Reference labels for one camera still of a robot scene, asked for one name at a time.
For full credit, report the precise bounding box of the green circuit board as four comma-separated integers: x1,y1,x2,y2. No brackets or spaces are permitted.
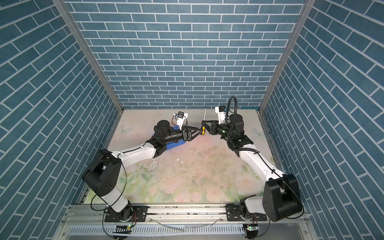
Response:
243,224,259,240
113,226,132,240

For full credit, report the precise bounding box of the grey loose cable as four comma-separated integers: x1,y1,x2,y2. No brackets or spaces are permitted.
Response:
148,216,223,233

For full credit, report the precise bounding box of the aluminium corner post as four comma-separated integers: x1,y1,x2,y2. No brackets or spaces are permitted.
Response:
52,0,124,114
259,0,316,113

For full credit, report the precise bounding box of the yellow black screwdriver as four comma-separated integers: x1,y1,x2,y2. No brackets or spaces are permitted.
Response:
201,108,207,136

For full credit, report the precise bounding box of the right green circuit board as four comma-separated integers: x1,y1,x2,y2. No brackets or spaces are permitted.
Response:
243,224,259,240

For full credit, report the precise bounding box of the aluminium right corner post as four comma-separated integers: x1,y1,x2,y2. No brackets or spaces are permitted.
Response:
259,0,316,113

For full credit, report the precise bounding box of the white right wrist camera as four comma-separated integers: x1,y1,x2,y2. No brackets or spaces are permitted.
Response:
215,106,226,125

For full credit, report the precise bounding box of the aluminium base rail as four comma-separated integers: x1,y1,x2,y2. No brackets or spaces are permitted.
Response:
53,203,317,240

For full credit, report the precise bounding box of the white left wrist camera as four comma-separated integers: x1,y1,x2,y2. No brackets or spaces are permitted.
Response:
175,112,188,130

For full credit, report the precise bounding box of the left green circuit board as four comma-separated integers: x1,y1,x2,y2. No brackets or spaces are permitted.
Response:
113,226,132,240

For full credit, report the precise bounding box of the aluminium left corner post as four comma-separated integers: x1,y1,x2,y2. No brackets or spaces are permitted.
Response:
52,0,124,114

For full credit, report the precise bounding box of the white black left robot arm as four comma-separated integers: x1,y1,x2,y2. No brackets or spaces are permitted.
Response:
82,120,206,214

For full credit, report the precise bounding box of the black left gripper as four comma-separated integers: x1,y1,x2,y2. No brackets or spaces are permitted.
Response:
161,125,201,145

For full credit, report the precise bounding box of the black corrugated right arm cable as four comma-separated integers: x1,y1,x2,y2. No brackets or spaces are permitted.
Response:
225,95,259,154

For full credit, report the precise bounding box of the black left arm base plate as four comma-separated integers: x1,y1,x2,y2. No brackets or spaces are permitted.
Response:
104,205,149,223

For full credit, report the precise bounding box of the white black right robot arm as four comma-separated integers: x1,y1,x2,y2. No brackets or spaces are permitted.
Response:
200,113,304,222

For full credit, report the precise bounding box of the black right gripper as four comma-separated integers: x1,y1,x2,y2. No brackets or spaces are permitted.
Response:
202,120,235,141

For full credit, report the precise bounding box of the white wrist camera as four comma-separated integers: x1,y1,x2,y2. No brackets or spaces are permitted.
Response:
175,112,188,130
215,106,226,125

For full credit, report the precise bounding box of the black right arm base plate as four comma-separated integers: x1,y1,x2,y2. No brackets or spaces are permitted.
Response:
225,203,267,222

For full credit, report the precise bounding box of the blue plastic bin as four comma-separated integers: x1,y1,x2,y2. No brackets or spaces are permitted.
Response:
153,126,185,150

